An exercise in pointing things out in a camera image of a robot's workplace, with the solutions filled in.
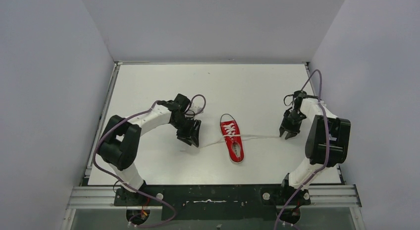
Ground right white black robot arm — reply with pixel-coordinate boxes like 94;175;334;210
278;90;351;204

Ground white shoelace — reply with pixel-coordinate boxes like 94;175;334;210
181;122;283;154

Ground aluminium frame rail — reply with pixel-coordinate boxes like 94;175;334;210
65;62;363;230

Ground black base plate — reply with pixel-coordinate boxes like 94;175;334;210
114;184;311;221

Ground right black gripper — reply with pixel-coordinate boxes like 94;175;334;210
280;110;306;139

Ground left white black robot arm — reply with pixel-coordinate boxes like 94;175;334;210
95;94;202;204

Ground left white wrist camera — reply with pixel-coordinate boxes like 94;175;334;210
187;105;204;115

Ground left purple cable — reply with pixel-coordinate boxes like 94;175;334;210
92;94;207;229

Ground red sneaker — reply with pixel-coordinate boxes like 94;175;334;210
219;114;244;164

